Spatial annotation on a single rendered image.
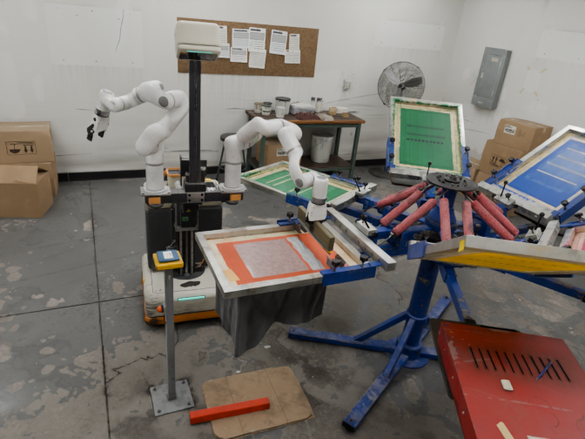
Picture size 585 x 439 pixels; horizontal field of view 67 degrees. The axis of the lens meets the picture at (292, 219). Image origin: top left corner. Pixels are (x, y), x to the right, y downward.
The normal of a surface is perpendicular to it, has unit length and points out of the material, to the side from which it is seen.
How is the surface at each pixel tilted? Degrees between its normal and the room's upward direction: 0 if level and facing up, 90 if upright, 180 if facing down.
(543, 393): 0
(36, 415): 0
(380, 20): 90
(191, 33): 64
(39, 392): 0
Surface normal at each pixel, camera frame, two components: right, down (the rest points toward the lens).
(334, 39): 0.40, 0.43
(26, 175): 0.18, -0.27
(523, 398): 0.10, -0.90
